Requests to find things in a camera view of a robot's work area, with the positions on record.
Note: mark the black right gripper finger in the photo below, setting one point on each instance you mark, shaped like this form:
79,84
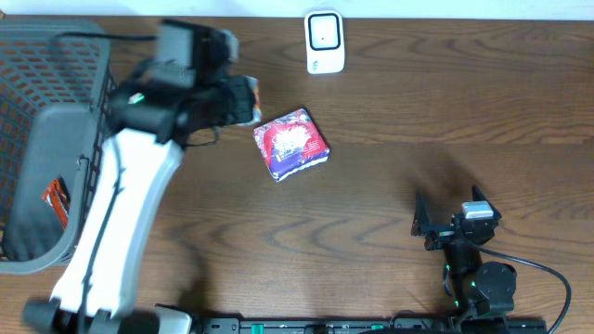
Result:
478,195
421,220

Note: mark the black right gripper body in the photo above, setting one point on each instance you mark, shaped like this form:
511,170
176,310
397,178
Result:
441,238

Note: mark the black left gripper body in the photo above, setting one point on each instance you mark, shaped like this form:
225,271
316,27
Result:
242,99

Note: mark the red purple floral tissue pack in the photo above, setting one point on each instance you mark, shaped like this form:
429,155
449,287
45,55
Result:
290,144

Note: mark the orange tissue pack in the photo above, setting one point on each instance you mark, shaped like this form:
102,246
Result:
256,108

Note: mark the orange brown snack bar wrapper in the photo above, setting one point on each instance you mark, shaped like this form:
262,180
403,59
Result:
56,196

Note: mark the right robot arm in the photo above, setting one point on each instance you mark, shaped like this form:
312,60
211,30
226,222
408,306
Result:
481,290

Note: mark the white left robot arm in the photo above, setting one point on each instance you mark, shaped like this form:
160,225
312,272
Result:
97,292

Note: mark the white barcode scanner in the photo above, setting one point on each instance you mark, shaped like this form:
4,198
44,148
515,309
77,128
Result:
324,42

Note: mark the grey plastic basket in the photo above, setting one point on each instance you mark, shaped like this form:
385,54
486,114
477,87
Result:
55,78

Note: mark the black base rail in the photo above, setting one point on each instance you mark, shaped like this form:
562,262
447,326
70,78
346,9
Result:
177,320

